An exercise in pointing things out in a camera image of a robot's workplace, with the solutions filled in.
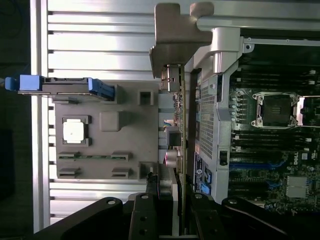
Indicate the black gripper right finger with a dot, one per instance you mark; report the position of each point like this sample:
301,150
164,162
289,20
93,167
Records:
207,222

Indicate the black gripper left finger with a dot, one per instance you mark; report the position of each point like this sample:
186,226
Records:
145,220

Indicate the green motherboard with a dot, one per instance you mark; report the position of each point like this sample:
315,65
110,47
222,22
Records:
262,175

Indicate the blue expansion slot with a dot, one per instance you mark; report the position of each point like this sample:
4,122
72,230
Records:
275,165

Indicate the grey parts rack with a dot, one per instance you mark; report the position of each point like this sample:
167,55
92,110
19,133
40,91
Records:
125,112

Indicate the black open PC case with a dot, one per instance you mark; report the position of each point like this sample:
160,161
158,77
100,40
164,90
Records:
212,112

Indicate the silver CPU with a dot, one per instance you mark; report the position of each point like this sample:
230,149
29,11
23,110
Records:
73,131

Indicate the CPU socket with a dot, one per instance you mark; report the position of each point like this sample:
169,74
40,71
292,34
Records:
275,110

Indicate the metal socket cover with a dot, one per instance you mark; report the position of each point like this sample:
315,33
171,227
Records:
310,110

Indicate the hard disk drive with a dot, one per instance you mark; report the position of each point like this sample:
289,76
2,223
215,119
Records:
65,86

